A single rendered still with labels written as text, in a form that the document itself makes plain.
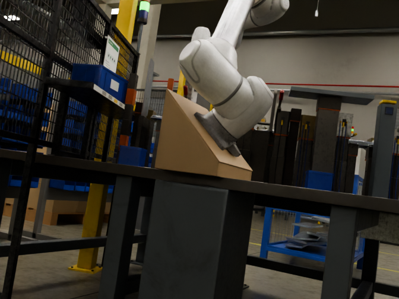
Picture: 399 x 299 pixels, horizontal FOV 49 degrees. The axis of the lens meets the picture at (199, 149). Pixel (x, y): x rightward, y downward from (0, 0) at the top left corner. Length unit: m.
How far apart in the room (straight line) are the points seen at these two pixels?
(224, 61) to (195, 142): 0.31
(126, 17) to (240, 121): 1.74
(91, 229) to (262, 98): 1.75
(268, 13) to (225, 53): 0.55
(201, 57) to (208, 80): 0.08
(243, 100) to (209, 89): 0.13
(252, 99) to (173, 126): 0.30
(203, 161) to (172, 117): 0.21
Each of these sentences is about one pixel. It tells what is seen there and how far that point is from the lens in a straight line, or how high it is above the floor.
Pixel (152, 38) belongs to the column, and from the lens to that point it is 10.27.
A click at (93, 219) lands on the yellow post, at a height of 0.34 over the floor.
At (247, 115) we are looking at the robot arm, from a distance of 1.62.
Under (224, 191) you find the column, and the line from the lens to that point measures 1.52.
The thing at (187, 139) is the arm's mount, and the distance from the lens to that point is 1.55.
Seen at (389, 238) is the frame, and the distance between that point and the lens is 2.63.
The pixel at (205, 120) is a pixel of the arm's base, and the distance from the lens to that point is 1.66.
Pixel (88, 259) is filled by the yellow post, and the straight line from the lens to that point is 3.05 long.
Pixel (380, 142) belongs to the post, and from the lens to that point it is 2.11.
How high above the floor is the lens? 0.66
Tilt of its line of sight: 5 degrees up
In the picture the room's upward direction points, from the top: 8 degrees clockwise
